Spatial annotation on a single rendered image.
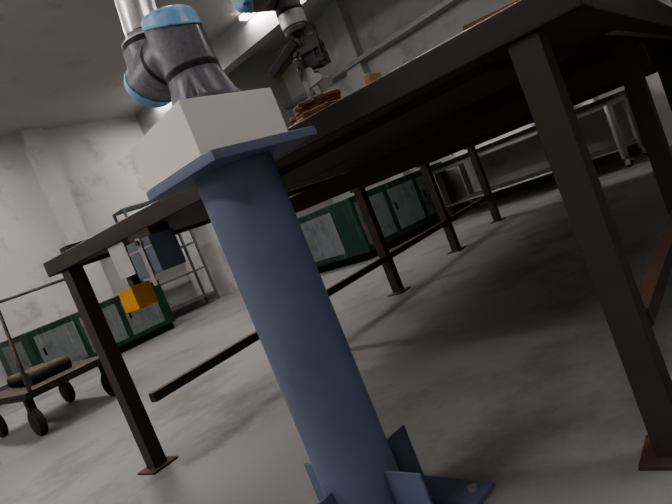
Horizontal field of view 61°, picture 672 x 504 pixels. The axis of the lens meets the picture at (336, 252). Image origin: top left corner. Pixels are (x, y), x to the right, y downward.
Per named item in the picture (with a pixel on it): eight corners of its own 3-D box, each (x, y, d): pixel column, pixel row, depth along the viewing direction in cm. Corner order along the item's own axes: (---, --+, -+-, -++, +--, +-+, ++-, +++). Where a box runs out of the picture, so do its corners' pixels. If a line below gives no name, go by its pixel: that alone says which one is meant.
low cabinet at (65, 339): (130, 338, 864) (112, 297, 859) (178, 326, 751) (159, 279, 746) (13, 392, 747) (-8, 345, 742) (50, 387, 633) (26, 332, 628)
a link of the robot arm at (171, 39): (177, 59, 110) (148, -6, 109) (154, 92, 120) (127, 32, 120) (228, 53, 117) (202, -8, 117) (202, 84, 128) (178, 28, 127)
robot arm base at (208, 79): (196, 103, 107) (175, 55, 107) (165, 136, 119) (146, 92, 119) (258, 93, 117) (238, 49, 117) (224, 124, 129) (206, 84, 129)
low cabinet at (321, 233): (373, 239, 889) (355, 195, 883) (462, 212, 764) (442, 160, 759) (282, 284, 756) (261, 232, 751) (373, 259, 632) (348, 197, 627)
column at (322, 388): (395, 618, 98) (200, 144, 92) (268, 574, 126) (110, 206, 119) (495, 486, 125) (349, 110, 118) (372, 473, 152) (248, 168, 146)
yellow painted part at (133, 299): (139, 309, 192) (111, 244, 190) (126, 314, 198) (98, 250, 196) (158, 300, 198) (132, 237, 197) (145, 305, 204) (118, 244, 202)
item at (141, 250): (164, 282, 178) (141, 228, 177) (140, 291, 187) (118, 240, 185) (191, 271, 187) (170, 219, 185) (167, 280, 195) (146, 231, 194)
